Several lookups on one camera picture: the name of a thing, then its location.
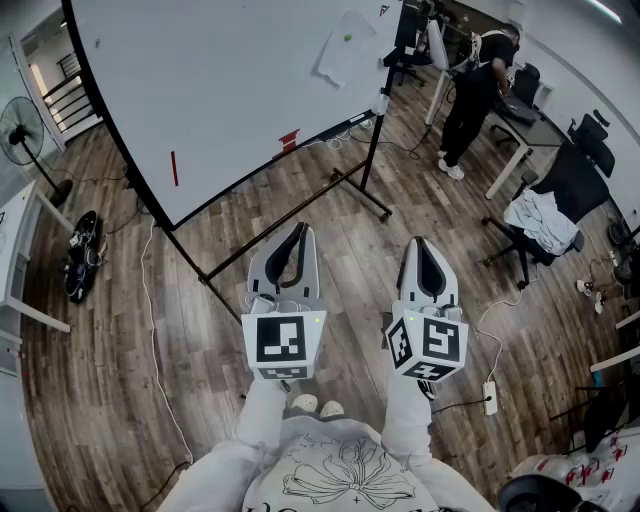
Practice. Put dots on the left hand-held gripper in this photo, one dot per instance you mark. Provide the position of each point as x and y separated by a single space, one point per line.
282 340

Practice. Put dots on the black standing fan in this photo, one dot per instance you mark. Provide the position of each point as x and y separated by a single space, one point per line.
22 132

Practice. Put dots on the person's left white shoe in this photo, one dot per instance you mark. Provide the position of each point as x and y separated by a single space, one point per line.
305 401

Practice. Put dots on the white paper sheet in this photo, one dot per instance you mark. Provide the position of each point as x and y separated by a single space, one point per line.
342 57

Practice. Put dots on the white side table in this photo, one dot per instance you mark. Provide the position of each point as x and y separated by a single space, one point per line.
20 240

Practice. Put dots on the person's white shoe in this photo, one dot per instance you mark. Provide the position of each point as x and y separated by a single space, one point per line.
332 409
305 401

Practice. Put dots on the black high-back office chair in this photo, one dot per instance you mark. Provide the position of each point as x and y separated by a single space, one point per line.
595 140

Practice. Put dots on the red marker pen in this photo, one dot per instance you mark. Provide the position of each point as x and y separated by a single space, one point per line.
174 168

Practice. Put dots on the pale blue crumpled cloth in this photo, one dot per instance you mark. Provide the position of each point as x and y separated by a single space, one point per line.
542 222

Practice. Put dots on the white-legged dark-top desk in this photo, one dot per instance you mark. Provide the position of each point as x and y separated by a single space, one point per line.
537 130

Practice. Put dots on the pack of clear bottles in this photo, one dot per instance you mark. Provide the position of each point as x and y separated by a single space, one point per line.
580 467

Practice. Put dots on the black low-back office chair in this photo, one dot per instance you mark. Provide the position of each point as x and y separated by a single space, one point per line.
526 82

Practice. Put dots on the black office chair with cloth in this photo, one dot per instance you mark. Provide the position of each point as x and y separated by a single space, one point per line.
575 185

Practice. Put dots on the white power strip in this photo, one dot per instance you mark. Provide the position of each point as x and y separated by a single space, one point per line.
490 398

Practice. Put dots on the black stair railing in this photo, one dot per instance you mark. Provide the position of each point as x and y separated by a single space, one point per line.
67 95

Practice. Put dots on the person's left forearm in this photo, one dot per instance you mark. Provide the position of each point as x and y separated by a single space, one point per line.
262 415

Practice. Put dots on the black swivel chair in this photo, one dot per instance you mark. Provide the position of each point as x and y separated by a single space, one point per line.
407 35

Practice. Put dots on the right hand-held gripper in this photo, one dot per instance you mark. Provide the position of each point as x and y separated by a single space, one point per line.
435 340

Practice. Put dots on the large white whiteboard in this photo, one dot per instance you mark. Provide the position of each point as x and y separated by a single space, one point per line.
210 100

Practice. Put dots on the pair of white shoes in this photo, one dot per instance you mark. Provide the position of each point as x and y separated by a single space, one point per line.
590 292

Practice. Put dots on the person's white printed sweatshirt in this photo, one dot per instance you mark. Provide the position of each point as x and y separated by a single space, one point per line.
345 475

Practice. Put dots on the person's right white shoe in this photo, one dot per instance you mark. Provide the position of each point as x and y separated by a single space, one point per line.
332 409

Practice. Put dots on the person's right forearm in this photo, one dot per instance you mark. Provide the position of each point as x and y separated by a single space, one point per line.
407 420

